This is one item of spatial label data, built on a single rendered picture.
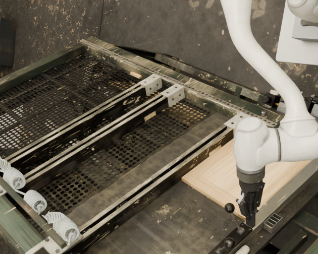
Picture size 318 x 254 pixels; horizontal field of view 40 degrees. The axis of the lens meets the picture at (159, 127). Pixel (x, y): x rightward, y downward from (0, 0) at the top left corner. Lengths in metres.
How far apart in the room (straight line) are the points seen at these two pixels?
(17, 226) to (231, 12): 1.12
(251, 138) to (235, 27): 0.35
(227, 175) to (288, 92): 0.68
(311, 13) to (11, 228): 1.47
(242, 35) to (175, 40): 2.41
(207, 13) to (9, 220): 2.35
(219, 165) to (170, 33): 2.03
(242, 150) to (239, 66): 2.07
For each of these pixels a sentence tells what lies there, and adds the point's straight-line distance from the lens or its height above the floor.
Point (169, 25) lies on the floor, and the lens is 3.84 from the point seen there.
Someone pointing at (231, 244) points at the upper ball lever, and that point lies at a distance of 1.52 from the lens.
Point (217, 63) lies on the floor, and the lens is 3.46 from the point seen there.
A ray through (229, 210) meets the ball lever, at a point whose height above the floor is 1.46.
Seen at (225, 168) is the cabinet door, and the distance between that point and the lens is 1.97.
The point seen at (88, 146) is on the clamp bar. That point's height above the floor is 1.47.
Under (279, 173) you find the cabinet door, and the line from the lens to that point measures 1.95.
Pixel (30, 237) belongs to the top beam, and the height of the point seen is 1.90.
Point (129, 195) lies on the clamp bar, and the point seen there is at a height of 1.55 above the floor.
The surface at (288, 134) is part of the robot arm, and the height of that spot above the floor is 1.59.
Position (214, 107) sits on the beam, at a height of 0.89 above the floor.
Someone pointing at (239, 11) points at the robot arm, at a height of 1.64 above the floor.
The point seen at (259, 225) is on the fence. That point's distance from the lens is 1.73.
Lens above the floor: 2.77
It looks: 46 degrees down
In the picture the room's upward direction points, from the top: 90 degrees counter-clockwise
